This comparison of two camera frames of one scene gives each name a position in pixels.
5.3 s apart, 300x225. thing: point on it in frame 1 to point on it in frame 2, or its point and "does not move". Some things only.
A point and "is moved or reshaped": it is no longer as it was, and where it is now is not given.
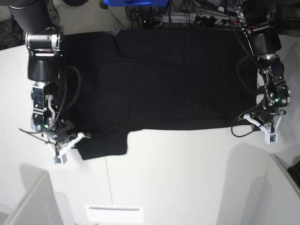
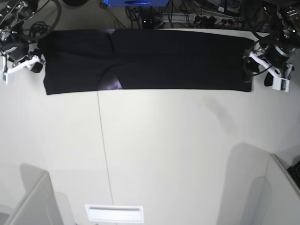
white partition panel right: x=258 y=189 does not move
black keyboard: x=294 y=170 does not move
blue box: x=133 y=3 does not move
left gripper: x=64 y=129 to x=17 y=47
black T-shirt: x=117 y=80 is moved or reshaped
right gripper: x=265 y=116 to x=273 y=54
